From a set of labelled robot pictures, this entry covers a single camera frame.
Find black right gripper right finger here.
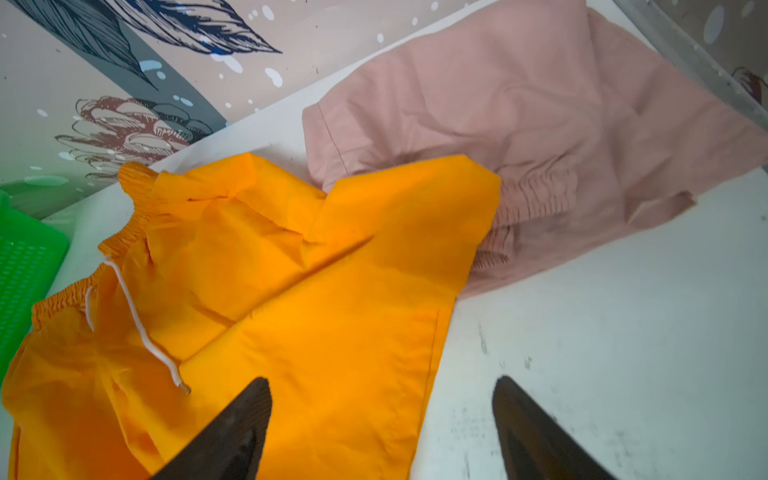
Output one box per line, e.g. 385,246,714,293
492,376,613,480

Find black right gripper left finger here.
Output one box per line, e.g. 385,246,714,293
154,378,272,480

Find orange shorts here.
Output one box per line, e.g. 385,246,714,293
2,153,501,479

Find pink shorts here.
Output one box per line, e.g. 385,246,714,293
302,1,767,297

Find green plastic basket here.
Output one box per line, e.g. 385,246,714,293
0,192,69,375

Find aluminium corner frame post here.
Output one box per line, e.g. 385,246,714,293
614,1,767,130

